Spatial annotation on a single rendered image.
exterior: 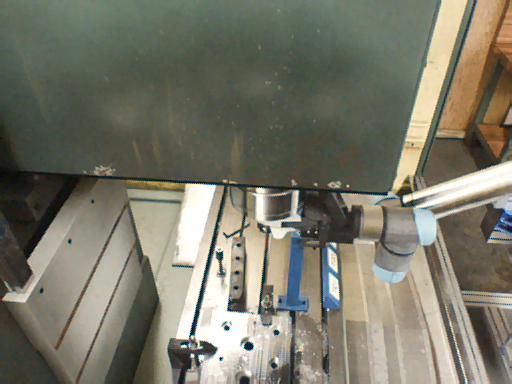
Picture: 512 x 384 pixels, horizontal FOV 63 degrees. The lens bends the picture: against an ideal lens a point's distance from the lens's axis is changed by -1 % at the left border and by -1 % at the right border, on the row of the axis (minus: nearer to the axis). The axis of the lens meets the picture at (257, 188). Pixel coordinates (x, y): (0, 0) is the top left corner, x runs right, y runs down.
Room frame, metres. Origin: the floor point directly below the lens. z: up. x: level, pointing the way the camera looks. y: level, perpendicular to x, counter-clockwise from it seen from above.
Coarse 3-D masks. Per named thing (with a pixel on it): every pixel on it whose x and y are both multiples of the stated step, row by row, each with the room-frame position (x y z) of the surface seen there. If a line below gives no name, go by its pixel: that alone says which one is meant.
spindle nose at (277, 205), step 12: (240, 192) 0.59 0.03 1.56; (252, 192) 0.57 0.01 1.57; (264, 192) 0.57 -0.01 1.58; (276, 192) 0.57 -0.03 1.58; (288, 192) 0.58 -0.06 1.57; (300, 192) 0.59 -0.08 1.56; (240, 204) 0.59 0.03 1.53; (252, 204) 0.57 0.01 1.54; (264, 204) 0.57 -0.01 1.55; (276, 204) 0.57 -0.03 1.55; (288, 204) 0.58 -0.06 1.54; (300, 204) 0.59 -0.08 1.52; (252, 216) 0.58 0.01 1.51; (264, 216) 0.57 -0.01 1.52; (276, 216) 0.57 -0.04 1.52; (288, 216) 0.58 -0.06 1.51
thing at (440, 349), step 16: (416, 256) 1.20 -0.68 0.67; (416, 272) 1.11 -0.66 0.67; (416, 288) 1.04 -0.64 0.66; (432, 288) 1.02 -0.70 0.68; (432, 304) 0.95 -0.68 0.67; (432, 320) 0.88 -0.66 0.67; (432, 336) 0.82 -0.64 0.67; (432, 352) 0.76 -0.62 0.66; (448, 352) 0.75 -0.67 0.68; (448, 368) 0.70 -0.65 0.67
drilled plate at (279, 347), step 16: (224, 320) 0.68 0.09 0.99; (240, 320) 0.68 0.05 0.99; (256, 320) 0.68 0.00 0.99; (272, 320) 0.68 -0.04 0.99; (288, 320) 0.68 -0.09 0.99; (208, 336) 0.63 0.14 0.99; (224, 336) 0.63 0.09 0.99; (240, 336) 0.63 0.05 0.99; (256, 336) 0.63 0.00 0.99; (288, 336) 0.63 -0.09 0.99; (224, 352) 0.59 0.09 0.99; (240, 352) 0.59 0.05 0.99; (256, 352) 0.59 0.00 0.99; (272, 352) 0.59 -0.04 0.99; (288, 352) 0.59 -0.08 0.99; (208, 368) 0.54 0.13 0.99; (256, 368) 0.54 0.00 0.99; (272, 368) 0.56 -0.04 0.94; (288, 368) 0.54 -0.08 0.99
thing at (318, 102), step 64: (0, 0) 0.55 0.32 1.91; (64, 0) 0.55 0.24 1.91; (128, 0) 0.54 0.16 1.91; (192, 0) 0.53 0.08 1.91; (256, 0) 0.52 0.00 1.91; (320, 0) 0.52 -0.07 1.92; (384, 0) 0.51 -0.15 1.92; (0, 64) 0.56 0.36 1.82; (64, 64) 0.55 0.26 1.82; (128, 64) 0.54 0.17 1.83; (192, 64) 0.53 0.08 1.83; (256, 64) 0.52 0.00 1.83; (320, 64) 0.52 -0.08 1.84; (384, 64) 0.51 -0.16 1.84; (0, 128) 0.56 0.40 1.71; (64, 128) 0.55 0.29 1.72; (128, 128) 0.54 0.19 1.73; (192, 128) 0.53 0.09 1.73; (256, 128) 0.52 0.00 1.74; (320, 128) 0.52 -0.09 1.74; (384, 128) 0.51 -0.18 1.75; (384, 192) 0.51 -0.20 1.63
